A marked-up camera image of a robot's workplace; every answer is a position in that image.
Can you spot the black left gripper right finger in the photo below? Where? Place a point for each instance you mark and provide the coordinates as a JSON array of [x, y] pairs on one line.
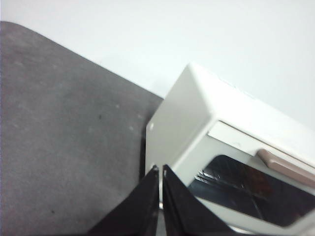
[[182, 211]]

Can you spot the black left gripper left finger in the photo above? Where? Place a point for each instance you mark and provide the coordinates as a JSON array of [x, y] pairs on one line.
[[137, 209]]

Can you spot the white Toshiba toaster oven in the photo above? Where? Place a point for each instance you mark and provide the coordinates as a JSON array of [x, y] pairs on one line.
[[184, 110]]

